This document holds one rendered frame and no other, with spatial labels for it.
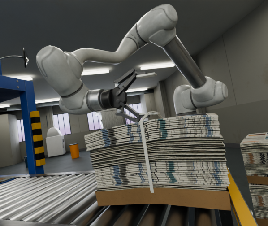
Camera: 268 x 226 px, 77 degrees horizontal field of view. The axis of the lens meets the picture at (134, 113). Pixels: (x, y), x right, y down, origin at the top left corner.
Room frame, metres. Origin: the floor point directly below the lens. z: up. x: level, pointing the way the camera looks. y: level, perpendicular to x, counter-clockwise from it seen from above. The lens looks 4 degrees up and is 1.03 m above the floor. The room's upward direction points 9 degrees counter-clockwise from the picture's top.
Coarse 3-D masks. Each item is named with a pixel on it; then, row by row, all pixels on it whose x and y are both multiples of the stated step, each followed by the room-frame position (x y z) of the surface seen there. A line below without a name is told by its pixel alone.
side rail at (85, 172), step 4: (64, 172) 1.10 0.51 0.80; (68, 172) 1.08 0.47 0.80; (72, 172) 1.06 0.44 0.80; (76, 172) 1.04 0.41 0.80; (80, 172) 1.03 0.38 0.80; (84, 172) 1.01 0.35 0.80; (88, 172) 0.99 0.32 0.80; (92, 172) 0.98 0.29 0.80; (20, 176) 1.20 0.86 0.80; (24, 176) 1.18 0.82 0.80; (28, 176) 1.16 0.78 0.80; (32, 176) 1.14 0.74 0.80; (36, 176) 1.13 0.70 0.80; (44, 176) 1.10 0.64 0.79; (52, 176) 1.08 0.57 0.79; (60, 176) 1.05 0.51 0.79
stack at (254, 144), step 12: (240, 144) 0.97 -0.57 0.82; (252, 144) 0.93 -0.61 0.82; (264, 144) 0.90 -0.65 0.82; (252, 156) 0.94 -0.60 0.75; (264, 156) 0.90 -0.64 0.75; (252, 168) 0.95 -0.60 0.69; (264, 168) 0.91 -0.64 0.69; (252, 192) 0.96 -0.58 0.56; (264, 192) 0.93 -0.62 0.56; (264, 204) 0.93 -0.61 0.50; (264, 216) 0.94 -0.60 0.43
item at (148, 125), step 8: (152, 120) 0.45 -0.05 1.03; (136, 128) 0.47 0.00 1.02; (144, 128) 0.46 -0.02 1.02; (152, 128) 0.45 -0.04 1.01; (136, 136) 0.48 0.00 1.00; (152, 136) 0.45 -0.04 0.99; (136, 144) 0.47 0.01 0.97; (152, 144) 0.46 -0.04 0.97; (136, 152) 0.47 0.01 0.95; (152, 152) 0.46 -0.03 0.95; (144, 160) 0.47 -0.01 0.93; (152, 160) 0.46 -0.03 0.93; (144, 168) 0.47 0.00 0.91; (152, 168) 0.46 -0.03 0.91; (144, 176) 0.47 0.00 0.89; (152, 176) 0.47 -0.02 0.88; (160, 176) 0.46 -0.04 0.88; (144, 184) 0.47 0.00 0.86; (160, 184) 0.46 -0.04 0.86
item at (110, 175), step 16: (112, 128) 0.49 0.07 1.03; (128, 128) 0.47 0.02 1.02; (96, 144) 0.51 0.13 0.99; (112, 144) 0.49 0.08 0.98; (128, 144) 0.48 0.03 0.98; (96, 160) 0.52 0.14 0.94; (112, 160) 0.50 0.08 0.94; (128, 160) 0.48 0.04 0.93; (96, 176) 0.53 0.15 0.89; (112, 176) 0.51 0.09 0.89; (128, 176) 0.49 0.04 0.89
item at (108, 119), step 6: (114, 108) 7.64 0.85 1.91; (96, 114) 8.32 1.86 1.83; (102, 114) 7.53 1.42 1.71; (108, 114) 7.60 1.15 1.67; (114, 114) 7.66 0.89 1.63; (102, 120) 7.52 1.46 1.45; (108, 120) 7.59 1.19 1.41; (114, 120) 7.65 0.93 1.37; (120, 120) 7.72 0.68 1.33; (102, 126) 8.05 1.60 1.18; (108, 126) 7.58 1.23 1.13; (114, 126) 7.64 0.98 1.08
